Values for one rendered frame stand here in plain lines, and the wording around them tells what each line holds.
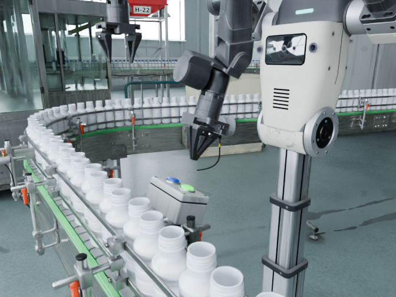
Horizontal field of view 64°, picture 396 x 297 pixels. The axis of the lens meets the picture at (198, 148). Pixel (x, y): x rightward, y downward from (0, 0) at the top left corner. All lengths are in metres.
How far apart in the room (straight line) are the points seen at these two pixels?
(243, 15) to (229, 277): 0.48
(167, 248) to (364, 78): 6.43
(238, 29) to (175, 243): 0.42
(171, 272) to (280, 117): 0.66
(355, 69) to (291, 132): 5.62
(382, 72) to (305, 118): 6.11
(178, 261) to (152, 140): 1.61
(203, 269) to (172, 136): 1.68
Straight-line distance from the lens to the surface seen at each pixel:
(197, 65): 0.67
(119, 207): 0.59
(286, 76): 0.98
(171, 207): 0.70
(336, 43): 0.99
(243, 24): 0.67
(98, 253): 0.74
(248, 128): 2.25
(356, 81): 6.63
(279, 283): 1.25
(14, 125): 3.57
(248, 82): 4.76
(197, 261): 0.41
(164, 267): 0.46
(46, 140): 1.13
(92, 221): 0.72
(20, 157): 1.29
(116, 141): 1.98
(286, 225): 1.14
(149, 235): 0.50
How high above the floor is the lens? 1.40
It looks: 16 degrees down
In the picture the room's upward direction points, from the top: straight up
